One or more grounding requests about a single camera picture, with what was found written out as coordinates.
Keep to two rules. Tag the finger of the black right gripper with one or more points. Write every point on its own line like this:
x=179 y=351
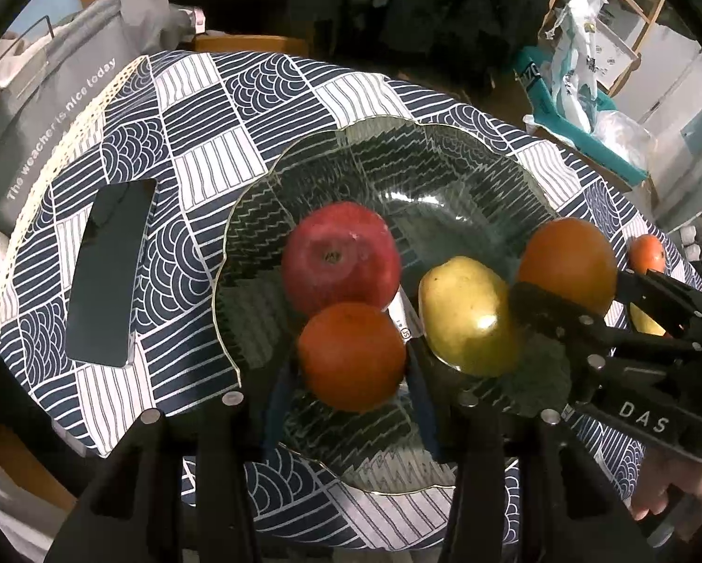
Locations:
x=672 y=304
x=584 y=334

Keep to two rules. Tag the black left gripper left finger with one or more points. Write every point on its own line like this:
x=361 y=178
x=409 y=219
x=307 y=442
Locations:
x=132 y=510

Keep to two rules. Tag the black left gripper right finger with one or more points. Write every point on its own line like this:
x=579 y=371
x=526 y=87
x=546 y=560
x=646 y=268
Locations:
x=569 y=511

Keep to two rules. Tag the green yellow pear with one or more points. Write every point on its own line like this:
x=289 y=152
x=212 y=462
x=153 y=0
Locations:
x=643 y=323

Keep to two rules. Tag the large orange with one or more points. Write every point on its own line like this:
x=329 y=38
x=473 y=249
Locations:
x=572 y=259

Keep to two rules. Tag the small tangerine dark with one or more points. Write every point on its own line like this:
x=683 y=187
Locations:
x=352 y=357

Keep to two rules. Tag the shiny red apple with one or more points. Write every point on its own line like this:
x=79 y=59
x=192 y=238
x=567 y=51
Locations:
x=340 y=253

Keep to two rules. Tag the right hand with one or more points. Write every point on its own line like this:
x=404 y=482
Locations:
x=659 y=472

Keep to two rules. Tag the small tangerine far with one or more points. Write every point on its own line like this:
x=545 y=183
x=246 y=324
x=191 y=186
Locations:
x=646 y=253

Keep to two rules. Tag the glass fruit plate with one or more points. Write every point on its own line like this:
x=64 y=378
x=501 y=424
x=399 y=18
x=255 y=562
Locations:
x=443 y=194

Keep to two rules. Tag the clear plastic bag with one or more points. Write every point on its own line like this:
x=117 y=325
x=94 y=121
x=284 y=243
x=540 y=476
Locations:
x=626 y=137

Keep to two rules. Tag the black smartphone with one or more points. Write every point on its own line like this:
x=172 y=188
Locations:
x=98 y=326

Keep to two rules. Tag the white printed plastic bag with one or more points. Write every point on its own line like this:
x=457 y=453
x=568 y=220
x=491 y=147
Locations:
x=573 y=65

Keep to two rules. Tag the dark hanging clothes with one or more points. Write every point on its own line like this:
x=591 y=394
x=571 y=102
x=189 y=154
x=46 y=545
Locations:
x=460 y=41

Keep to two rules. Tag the wooden low box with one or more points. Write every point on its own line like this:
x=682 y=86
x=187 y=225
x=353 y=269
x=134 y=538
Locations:
x=251 y=42

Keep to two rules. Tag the grey printed bag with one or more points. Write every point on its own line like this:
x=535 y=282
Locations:
x=44 y=87

